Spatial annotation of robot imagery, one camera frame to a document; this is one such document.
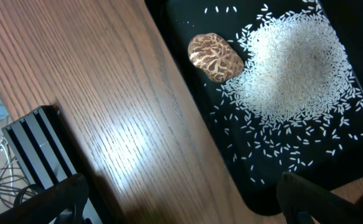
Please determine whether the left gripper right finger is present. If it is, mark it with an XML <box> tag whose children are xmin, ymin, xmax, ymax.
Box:
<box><xmin>276</xmin><ymin>172</ymin><xmax>363</xmax><ymax>223</ymax></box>

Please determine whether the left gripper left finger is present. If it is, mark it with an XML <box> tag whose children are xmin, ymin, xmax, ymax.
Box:
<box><xmin>0</xmin><ymin>174</ymin><xmax>89</xmax><ymax>224</ymax></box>

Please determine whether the pile of white rice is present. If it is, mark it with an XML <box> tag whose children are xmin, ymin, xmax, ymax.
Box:
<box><xmin>203</xmin><ymin>0</ymin><xmax>363</xmax><ymax>184</ymax></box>

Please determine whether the black rectangular tray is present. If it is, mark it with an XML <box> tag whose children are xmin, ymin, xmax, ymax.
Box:
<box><xmin>146</xmin><ymin>0</ymin><xmax>363</xmax><ymax>216</ymax></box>

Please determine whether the brown shiitake mushroom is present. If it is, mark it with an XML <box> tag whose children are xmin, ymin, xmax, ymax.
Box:
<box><xmin>187</xmin><ymin>32</ymin><xmax>245</xmax><ymax>83</ymax></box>

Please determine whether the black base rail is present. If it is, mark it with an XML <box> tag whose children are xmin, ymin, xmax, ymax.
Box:
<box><xmin>2</xmin><ymin>105</ymin><xmax>112</xmax><ymax>223</ymax></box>

